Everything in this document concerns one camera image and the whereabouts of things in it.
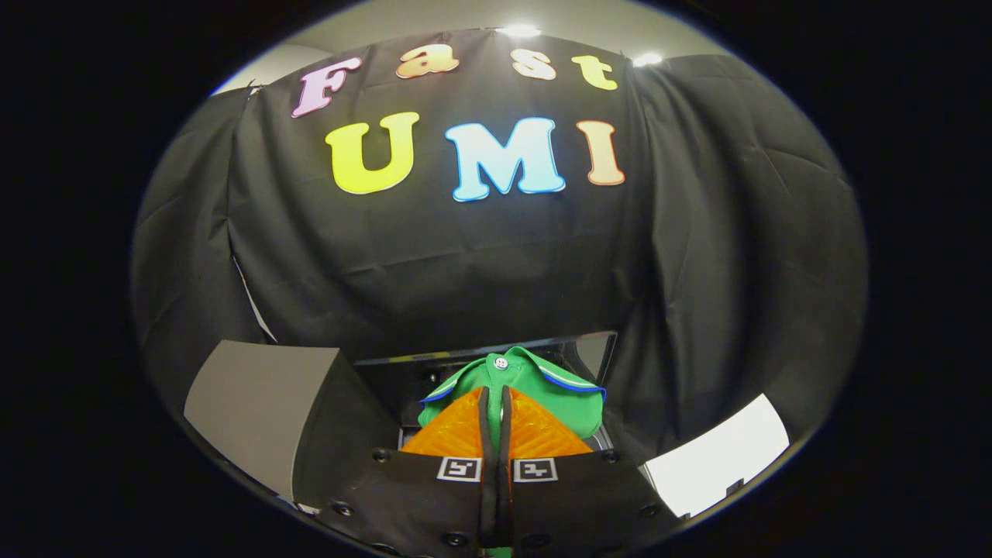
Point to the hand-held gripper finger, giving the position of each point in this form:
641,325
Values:
487,434
504,434

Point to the green polo shirt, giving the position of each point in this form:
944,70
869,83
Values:
535,384

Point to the black backdrop cloth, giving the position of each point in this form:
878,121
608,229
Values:
465,263

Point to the grey cabinet with dark top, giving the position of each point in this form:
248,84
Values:
256,395

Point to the small ceiling light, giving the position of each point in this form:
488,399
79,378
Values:
648,59

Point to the ceiling light above backdrop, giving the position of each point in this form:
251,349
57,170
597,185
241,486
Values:
519,30

